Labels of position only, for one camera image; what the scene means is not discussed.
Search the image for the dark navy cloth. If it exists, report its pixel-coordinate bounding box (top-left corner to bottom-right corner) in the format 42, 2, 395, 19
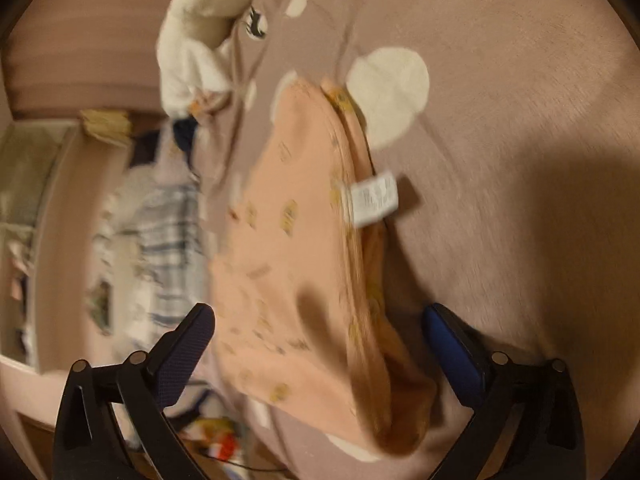
172, 117, 202, 162

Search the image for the red yellow object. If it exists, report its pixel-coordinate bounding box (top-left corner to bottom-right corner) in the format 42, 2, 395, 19
190, 417, 242, 461

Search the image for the white plush toy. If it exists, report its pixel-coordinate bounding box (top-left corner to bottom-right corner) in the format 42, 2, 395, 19
156, 0, 266, 118

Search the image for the plaid blanket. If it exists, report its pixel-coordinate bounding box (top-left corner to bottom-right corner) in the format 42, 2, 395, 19
115, 180, 211, 341

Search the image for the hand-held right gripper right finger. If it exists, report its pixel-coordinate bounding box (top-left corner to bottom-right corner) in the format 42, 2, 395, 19
421, 303, 587, 480

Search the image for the pink cartoon print shirt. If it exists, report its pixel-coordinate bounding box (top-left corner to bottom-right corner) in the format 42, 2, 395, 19
210, 77, 441, 461

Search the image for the yellow tassel fringe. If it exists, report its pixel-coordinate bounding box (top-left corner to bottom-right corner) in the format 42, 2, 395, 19
80, 107, 133, 148

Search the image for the grey white-spotted bedspread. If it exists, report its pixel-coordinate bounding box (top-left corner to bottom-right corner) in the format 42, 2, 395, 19
190, 0, 640, 480

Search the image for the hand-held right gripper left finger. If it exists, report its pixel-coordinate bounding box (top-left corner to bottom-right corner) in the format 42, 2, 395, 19
52, 302, 217, 480

